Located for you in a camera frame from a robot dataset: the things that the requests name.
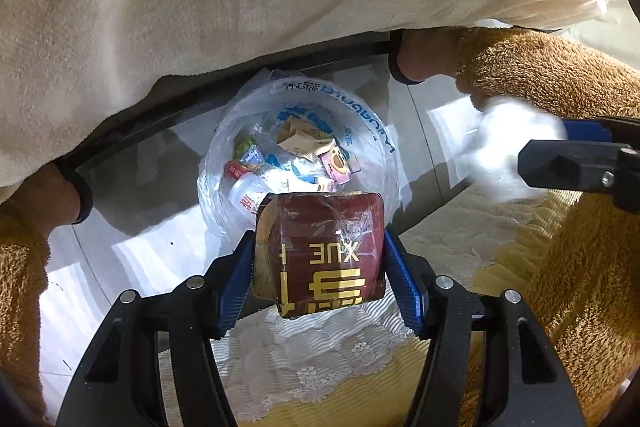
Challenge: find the person's left leg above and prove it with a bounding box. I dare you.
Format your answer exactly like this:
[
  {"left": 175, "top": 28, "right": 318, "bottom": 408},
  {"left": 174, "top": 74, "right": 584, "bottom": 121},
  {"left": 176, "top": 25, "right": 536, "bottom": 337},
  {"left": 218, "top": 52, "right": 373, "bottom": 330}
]
[{"left": 0, "top": 161, "right": 94, "bottom": 424}]

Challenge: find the white tissue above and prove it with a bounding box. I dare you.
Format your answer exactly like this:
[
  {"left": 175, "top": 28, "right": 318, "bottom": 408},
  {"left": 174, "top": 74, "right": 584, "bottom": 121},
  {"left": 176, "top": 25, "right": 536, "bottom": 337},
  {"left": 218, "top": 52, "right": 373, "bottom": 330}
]
[{"left": 459, "top": 98, "right": 569, "bottom": 204}]

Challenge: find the waste bin with clear bag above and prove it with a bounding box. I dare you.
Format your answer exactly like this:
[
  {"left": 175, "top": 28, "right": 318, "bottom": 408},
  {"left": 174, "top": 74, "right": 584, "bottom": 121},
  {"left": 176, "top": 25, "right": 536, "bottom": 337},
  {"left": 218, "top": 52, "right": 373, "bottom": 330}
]
[{"left": 197, "top": 67, "right": 401, "bottom": 249}]

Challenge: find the small white plastic bottle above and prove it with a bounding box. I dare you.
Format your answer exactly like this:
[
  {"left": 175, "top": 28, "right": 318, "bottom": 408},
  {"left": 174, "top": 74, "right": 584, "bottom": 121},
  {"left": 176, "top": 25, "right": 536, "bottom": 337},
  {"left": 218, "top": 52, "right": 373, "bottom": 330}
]
[{"left": 226, "top": 176, "right": 273, "bottom": 225}]

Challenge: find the dark red gold-print box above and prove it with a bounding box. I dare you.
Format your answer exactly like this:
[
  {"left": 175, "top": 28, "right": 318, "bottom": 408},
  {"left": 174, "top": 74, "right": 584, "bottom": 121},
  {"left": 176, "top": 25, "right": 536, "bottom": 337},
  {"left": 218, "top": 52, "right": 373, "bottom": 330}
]
[{"left": 251, "top": 189, "right": 389, "bottom": 321}]

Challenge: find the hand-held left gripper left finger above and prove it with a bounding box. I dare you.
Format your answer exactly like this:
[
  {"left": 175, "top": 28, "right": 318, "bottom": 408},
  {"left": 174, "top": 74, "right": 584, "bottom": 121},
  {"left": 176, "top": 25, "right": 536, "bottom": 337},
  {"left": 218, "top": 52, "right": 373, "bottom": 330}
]
[{"left": 55, "top": 231, "right": 257, "bottom": 427}]

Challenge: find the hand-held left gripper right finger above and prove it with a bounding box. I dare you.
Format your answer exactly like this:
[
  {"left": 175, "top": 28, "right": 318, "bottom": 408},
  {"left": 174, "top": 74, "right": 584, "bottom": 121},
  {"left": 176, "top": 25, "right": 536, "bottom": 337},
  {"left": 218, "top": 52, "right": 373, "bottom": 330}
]
[{"left": 382, "top": 227, "right": 587, "bottom": 427}]

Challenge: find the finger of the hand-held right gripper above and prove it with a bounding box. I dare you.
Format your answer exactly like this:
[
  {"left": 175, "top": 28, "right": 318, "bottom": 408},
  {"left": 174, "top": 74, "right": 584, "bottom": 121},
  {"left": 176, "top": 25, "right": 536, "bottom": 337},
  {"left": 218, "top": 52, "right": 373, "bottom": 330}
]
[
  {"left": 559, "top": 116, "right": 640, "bottom": 146},
  {"left": 517, "top": 139, "right": 640, "bottom": 210}
]

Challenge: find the crumpled tan paper carton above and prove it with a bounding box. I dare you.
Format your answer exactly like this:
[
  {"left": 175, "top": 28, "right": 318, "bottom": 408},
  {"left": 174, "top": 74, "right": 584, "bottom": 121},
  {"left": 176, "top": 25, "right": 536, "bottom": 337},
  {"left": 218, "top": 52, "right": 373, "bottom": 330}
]
[{"left": 276, "top": 118, "right": 337, "bottom": 164}]

